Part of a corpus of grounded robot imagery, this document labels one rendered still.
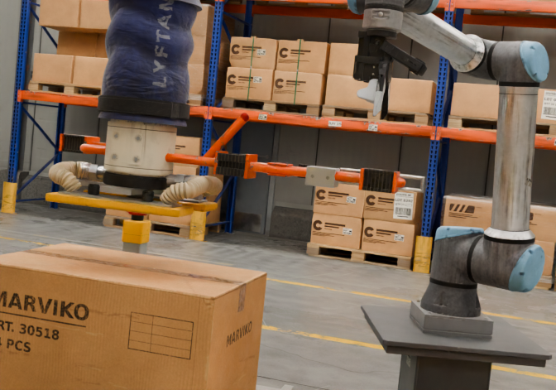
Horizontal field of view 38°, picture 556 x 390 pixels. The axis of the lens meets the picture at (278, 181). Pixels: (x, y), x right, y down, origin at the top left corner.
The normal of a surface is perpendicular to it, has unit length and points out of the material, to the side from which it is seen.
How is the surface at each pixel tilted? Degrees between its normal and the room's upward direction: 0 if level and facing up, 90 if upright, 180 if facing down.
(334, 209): 91
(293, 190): 90
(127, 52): 73
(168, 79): 79
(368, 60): 90
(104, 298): 90
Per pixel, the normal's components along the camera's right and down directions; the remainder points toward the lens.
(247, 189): -0.31, 0.02
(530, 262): 0.72, 0.20
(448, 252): -0.66, -0.07
